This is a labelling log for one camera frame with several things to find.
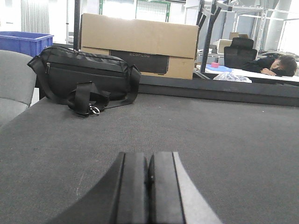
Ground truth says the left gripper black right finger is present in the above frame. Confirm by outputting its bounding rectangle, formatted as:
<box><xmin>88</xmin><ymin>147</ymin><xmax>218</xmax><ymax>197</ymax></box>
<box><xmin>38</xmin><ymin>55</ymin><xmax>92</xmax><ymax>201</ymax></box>
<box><xmin>149</xmin><ymin>152</ymin><xmax>222</xmax><ymax>224</ymax></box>

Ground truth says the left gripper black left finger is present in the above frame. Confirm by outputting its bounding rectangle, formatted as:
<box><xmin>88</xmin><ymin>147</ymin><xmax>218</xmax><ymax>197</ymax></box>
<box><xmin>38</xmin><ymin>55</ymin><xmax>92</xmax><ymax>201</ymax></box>
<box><xmin>50</xmin><ymin>152</ymin><xmax>148</xmax><ymax>224</ymax></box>

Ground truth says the blue plastic bin far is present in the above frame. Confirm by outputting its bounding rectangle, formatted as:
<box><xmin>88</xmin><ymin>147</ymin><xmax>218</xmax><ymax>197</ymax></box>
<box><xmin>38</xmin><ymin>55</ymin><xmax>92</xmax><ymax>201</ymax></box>
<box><xmin>0</xmin><ymin>31</ymin><xmax>54</xmax><ymax>57</ymax></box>

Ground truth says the black sling bag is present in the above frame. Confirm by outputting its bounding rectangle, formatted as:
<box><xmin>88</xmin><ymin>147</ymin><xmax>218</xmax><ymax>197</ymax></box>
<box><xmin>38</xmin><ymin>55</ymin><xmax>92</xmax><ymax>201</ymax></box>
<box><xmin>28</xmin><ymin>45</ymin><xmax>141</xmax><ymax>117</ymax></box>

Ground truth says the clear plastic bag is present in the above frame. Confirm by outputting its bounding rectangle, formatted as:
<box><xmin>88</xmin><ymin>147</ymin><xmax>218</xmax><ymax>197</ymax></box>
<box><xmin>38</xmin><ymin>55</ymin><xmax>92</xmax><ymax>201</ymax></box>
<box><xmin>213</xmin><ymin>72</ymin><xmax>252</xmax><ymax>83</ymax></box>

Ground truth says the pink small box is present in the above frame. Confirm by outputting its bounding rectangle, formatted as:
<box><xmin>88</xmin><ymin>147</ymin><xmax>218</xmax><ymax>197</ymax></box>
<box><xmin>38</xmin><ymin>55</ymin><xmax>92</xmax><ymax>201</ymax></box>
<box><xmin>211</xmin><ymin>63</ymin><xmax>219</xmax><ymax>68</ymax></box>

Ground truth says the large cardboard box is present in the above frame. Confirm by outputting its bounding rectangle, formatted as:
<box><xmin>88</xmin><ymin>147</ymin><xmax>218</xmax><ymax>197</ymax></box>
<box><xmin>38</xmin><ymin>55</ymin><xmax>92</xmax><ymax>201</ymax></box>
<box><xmin>80</xmin><ymin>14</ymin><xmax>198</xmax><ymax>79</ymax></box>

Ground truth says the grey chair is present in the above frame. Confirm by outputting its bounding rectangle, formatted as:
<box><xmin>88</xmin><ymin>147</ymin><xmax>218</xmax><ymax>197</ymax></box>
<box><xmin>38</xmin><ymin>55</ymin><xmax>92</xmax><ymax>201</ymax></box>
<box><xmin>0</xmin><ymin>50</ymin><xmax>36</xmax><ymax>126</ymax></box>

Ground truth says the black office chair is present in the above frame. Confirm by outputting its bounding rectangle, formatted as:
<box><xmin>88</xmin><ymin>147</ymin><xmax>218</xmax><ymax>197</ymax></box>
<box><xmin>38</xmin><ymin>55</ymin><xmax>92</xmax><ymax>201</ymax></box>
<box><xmin>224</xmin><ymin>37</ymin><xmax>257</xmax><ymax>69</ymax></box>

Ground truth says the sleeping person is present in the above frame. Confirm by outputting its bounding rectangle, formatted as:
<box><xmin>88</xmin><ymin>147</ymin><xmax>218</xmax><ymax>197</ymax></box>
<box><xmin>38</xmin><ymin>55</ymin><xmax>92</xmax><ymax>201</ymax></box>
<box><xmin>241</xmin><ymin>55</ymin><xmax>297</xmax><ymax>77</ymax></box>

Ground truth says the metal shelving rack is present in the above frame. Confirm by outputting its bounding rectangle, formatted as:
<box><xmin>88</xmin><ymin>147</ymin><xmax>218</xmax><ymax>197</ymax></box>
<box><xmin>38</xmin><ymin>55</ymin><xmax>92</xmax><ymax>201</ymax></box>
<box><xmin>184</xmin><ymin>0</ymin><xmax>299</xmax><ymax>56</ymax></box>

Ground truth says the black conveyor side rail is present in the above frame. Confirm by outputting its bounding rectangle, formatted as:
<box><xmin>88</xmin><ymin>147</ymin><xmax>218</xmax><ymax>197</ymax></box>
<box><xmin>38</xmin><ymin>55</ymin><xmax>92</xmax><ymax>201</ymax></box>
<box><xmin>138</xmin><ymin>75</ymin><xmax>299</xmax><ymax>107</ymax></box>

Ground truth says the black vertical frame post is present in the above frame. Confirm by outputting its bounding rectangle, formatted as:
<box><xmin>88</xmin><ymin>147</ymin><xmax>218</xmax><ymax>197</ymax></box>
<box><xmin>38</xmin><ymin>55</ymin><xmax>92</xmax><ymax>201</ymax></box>
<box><xmin>197</xmin><ymin>0</ymin><xmax>221</xmax><ymax>76</ymax></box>

